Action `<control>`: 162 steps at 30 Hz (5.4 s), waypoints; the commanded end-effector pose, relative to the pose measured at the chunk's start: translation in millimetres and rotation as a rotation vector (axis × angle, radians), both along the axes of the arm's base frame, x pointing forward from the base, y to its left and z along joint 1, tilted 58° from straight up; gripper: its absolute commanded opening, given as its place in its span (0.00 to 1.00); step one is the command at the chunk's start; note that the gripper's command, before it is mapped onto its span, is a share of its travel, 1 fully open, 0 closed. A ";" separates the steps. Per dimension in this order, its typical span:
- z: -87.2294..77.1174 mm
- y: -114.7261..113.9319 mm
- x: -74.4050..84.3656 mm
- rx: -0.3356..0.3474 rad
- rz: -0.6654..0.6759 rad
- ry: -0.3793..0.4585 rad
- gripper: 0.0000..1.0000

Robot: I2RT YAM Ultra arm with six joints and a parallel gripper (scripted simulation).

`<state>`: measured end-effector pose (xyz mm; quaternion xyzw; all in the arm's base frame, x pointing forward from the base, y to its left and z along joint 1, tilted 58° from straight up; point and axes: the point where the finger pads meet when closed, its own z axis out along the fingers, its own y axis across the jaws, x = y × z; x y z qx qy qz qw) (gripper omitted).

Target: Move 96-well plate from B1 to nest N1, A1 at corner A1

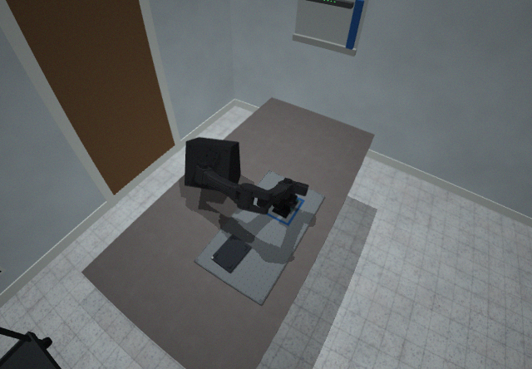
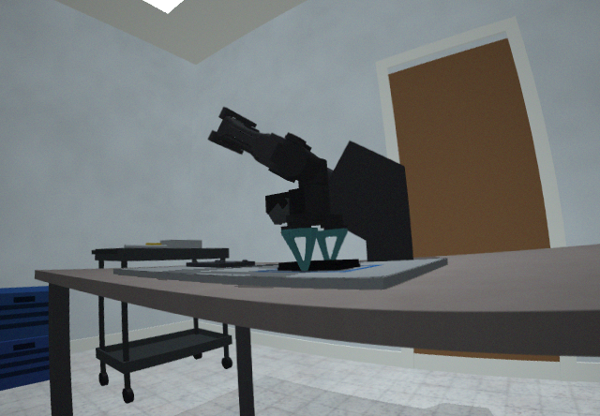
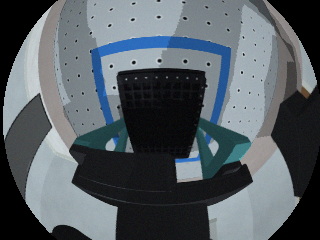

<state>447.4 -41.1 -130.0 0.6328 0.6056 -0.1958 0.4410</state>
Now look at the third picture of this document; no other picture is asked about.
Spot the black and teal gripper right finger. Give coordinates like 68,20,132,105
196,117,251,179

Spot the blue tape outline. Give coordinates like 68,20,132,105
91,36,231,125

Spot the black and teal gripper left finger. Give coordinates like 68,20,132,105
73,117,128,152

